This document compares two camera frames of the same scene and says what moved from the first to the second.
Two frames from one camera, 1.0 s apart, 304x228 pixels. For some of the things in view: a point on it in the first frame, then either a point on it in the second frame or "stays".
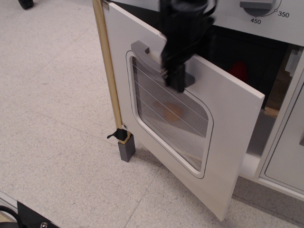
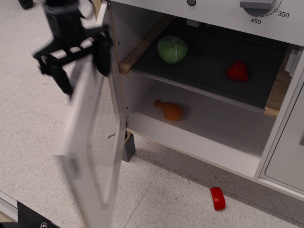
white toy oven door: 203,136 → 90,149
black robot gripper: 184,23 → 71,37
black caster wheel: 26,4 stays
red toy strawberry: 239,70 stays
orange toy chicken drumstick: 171,112 stays
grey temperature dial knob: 257,8 stays
